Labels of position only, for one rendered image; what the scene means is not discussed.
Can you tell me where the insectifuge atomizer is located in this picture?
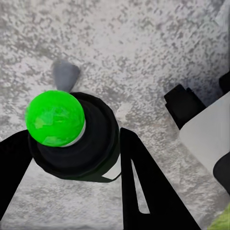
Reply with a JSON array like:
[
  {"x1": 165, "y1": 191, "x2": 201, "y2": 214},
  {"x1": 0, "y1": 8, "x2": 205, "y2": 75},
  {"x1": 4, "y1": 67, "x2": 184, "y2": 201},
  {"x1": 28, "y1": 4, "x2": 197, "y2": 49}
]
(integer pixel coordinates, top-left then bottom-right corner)
[{"x1": 25, "y1": 61, "x2": 122, "y2": 183}]

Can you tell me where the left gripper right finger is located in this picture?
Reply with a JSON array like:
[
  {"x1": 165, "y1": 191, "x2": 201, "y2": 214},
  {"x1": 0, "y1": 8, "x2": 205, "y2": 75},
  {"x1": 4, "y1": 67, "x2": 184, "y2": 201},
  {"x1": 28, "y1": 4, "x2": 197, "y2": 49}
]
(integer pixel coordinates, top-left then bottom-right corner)
[{"x1": 120, "y1": 128, "x2": 201, "y2": 230}]

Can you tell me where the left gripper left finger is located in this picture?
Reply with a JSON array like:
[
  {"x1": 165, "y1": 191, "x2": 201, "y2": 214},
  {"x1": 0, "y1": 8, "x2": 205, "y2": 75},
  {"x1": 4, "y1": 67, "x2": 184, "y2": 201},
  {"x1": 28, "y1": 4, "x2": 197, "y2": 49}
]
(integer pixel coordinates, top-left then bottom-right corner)
[{"x1": 0, "y1": 130, "x2": 33, "y2": 221}]

